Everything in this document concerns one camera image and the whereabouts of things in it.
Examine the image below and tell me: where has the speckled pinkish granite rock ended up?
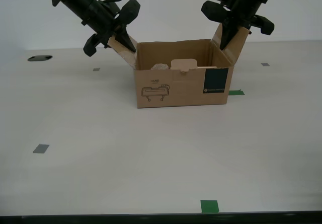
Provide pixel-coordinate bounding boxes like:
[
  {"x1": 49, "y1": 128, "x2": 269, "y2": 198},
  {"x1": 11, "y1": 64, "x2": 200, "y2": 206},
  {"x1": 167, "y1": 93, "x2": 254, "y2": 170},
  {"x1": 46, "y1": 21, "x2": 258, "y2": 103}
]
[{"x1": 150, "y1": 62, "x2": 169, "y2": 70}]

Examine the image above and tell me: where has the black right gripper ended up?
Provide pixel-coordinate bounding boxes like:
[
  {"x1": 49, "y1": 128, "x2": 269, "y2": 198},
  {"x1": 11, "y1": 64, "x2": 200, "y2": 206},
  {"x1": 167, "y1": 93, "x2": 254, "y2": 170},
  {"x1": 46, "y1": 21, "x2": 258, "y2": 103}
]
[{"x1": 201, "y1": 0, "x2": 275, "y2": 51}]

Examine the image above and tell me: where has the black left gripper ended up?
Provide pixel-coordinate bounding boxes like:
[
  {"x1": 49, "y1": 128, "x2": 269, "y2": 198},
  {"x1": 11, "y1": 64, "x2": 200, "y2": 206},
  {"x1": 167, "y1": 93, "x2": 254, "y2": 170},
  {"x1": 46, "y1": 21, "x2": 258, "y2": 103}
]
[{"x1": 82, "y1": 0, "x2": 141, "y2": 57}]

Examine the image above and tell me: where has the brown cardboard box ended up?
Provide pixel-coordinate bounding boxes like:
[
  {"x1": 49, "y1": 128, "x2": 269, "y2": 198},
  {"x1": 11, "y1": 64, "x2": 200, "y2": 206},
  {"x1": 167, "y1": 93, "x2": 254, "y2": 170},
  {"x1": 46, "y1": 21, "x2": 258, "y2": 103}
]
[{"x1": 107, "y1": 24, "x2": 250, "y2": 109}]

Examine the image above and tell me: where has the black oval table grommet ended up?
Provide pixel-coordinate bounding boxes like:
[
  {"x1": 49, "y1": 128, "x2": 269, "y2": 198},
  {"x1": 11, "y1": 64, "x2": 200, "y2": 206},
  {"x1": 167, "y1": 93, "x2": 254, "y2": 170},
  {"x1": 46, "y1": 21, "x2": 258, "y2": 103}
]
[{"x1": 27, "y1": 55, "x2": 53, "y2": 62}]

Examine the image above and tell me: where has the green tape square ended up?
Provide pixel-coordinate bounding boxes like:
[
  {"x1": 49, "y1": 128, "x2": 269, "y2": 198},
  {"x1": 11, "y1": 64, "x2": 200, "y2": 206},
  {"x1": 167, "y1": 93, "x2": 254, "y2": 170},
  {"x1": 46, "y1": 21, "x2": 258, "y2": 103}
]
[{"x1": 200, "y1": 199, "x2": 219, "y2": 213}]

